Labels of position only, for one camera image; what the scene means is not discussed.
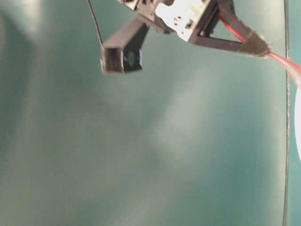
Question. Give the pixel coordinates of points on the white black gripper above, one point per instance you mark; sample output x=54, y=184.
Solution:
x=194, y=20

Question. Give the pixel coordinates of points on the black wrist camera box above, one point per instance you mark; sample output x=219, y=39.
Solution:
x=122, y=52

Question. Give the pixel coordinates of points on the white bowl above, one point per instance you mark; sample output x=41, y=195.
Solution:
x=297, y=120

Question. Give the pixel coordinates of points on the red spoon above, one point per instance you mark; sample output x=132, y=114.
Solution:
x=293, y=68

